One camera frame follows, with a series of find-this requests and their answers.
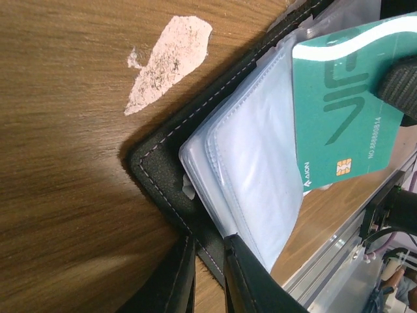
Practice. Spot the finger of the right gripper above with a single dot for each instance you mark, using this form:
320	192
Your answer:
398	88

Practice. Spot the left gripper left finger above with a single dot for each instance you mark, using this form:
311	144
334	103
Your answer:
171	287

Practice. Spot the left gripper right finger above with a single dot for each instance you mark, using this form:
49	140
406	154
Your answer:
248	285

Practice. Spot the teal VIP card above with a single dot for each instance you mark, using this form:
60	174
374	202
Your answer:
343	129

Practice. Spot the black leather card holder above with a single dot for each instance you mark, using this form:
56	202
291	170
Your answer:
227	163

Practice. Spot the aluminium rail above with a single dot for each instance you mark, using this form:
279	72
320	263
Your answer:
326	266

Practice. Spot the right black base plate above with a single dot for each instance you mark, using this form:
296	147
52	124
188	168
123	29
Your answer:
392	209

